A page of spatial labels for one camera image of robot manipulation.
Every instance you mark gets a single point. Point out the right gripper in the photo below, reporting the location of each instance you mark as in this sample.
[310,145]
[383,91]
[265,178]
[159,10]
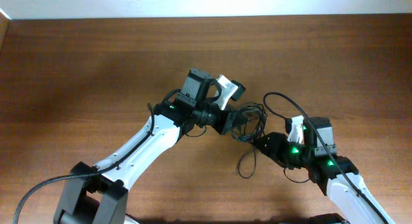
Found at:
[275,147]

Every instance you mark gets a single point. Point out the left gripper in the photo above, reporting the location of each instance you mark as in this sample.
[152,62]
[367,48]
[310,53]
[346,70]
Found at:
[225,121]

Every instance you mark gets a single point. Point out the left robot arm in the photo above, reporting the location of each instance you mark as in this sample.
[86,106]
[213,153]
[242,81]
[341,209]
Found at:
[99,193]

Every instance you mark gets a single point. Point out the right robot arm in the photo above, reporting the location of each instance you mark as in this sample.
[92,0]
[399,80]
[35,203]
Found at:
[309,144]

